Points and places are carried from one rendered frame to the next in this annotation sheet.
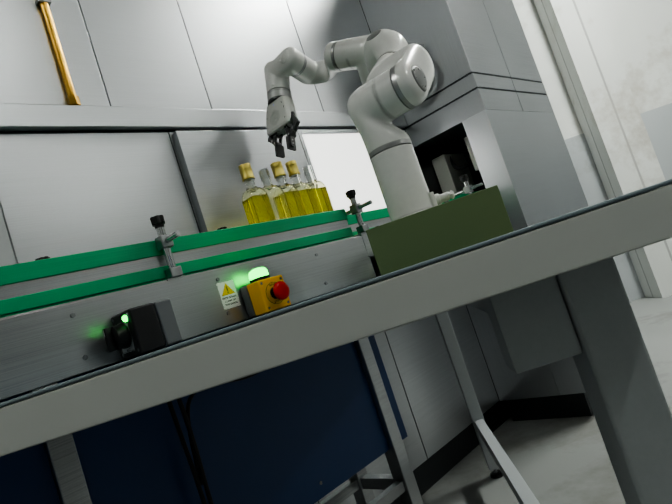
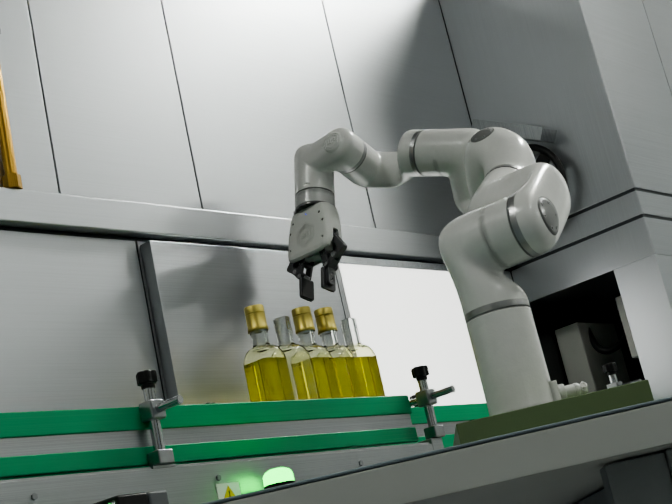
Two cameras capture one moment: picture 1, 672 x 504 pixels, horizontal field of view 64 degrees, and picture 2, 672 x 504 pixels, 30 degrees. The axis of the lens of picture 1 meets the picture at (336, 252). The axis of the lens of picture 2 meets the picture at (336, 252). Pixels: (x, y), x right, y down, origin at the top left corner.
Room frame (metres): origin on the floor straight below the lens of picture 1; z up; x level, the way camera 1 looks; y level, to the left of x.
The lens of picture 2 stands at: (-0.61, 0.14, 0.65)
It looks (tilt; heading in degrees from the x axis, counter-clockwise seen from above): 15 degrees up; 356
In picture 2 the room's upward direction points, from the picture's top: 13 degrees counter-clockwise
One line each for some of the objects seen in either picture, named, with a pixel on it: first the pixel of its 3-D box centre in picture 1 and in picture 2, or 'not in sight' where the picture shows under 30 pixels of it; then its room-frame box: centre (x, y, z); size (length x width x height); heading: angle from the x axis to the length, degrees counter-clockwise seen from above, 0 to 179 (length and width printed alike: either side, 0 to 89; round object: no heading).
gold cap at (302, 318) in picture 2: (278, 170); (303, 320); (1.55, 0.08, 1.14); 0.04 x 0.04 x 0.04
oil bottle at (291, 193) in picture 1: (294, 219); (321, 404); (1.55, 0.08, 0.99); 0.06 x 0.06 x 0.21; 47
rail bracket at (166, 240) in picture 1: (171, 244); (164, 414); (1.06, 0.31, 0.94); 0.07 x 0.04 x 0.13; 46
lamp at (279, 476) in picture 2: (258, 274); (278, 478); (1.17, 0.18, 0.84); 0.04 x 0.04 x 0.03
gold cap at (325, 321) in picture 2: (292, 168); (325, 321); (1.59, 0.04, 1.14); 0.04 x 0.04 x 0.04
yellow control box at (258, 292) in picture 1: (266, 297); not in sight; (1.17, 0.17, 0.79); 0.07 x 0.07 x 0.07; 46
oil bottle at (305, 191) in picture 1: (308, 217); (343, 403); (1.59, 0.04, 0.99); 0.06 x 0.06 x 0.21; 47
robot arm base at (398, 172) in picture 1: (409, 184); (522, 366); (1.14, -0.19, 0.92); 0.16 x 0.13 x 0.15; 91
